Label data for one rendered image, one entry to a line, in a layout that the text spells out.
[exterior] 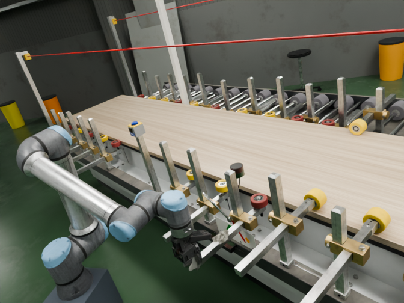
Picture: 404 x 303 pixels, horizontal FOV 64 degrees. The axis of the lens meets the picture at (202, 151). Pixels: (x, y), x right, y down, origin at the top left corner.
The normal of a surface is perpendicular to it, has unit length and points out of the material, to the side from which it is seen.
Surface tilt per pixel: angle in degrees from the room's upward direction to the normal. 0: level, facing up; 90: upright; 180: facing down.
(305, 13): 90
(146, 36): 79
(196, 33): 90
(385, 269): 90
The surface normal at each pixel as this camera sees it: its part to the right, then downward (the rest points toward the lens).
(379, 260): -0.73, 0.44
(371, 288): -0.22, -0.87
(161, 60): -0.33, 0.31
